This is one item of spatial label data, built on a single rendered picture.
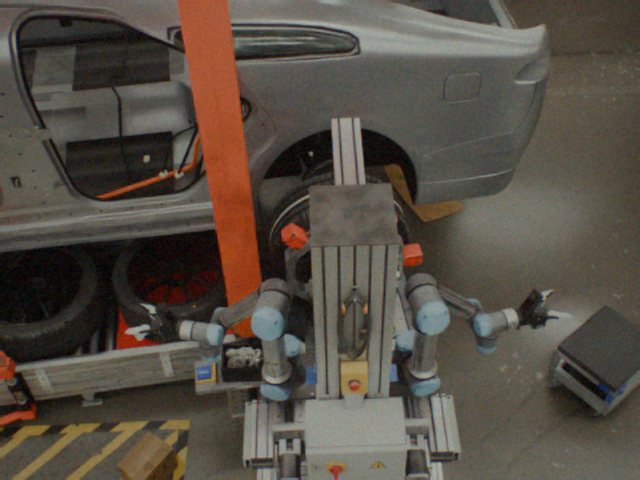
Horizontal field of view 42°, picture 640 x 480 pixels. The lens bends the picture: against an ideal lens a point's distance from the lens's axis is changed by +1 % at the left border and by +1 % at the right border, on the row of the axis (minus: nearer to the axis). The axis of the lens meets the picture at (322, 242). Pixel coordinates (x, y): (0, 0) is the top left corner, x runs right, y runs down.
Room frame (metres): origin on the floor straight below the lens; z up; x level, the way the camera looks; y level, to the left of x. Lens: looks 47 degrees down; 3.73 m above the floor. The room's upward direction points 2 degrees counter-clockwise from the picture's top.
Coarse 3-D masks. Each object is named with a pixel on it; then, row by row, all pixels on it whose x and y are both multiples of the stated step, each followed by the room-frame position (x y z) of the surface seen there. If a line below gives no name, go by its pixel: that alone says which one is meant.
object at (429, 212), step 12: (384, 168) 4.04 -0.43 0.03; (396, 168) 4.04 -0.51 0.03; (396, 180) 3.94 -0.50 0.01; (408, 192) 3.83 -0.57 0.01; (408, 204) 3.72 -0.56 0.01; (432, 204) 3.71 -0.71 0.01; (444, 204) 3.71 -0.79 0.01; (456, 204) 3.70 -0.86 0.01; (420, 216) 3.60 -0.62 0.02; (432, 216) 3.60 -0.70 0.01; (444, 216) 3.60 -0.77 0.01
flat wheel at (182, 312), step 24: (144, 240) 3.01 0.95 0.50; (168, 240) 3.04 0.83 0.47; (192, 240) 3.03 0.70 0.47; (216, 240) 2.99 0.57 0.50; (120, 264) 2.85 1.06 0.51; (144, 264) 2.94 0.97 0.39; (168, 264) 2.86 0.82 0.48; (192, 264) 2.87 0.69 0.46; (216, 264) 2.84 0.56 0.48; (120, 288) 2.68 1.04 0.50; (168, 288) 2.69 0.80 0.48; (216, 288) 2.66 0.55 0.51; (144, 312) 2.52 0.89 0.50; (192, 312) 2.51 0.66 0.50; (144, 336) 2.52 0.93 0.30
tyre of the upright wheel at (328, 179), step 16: (320, 176) 2.75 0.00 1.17; (368, 176) 2.78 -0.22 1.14; (288, 192) 2.73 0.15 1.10; (304, 192) 2.68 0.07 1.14; (304, 208) 2.59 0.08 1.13; (272, 224) 2.66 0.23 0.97; (288, 224) 2.55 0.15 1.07; (304, 224) 2.53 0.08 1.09; (400, 224) 2.58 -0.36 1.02; (272, 240) 2.58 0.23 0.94; (272, 256) 2.52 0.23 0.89
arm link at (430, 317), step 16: (416, 288) 1.84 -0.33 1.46; (432, 288) 1.84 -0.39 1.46; (416, 304) 1.79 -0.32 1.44; (432, 304) 1.77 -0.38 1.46; (416, 320) 1.75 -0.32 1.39; (432, 320) 1.72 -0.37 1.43; (448, 320) 1.74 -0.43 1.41; (416, 336) 1.77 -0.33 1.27; (432, 336) 1.75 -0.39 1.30; (416, 352) 1.76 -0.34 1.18; (432, 352) 1.75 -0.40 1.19; (416, 368) 1.76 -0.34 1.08; (432, 368) 1.76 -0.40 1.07; (416, 384) 1.72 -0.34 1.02; (432, 384) 1.72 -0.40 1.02
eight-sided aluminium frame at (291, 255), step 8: (400, 240) 2.52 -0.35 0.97; (288, 248) 2.49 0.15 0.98; (304, 248) 2.44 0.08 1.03; (400, 248) 2.49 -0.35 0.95; (288, 256) 2.45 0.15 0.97; (296, 256) 2.45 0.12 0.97; (400, 256) 2.50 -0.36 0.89; (288, 264) 2.43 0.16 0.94; (400, 264) 2.50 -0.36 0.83; (288, 272) 2.43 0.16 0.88; (400, 272) 2.50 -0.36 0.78; (288, 280) 2.43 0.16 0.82; (296, 280) 2.44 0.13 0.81; (296, 288) 2.44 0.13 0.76; (304, 296) 2.44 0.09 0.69
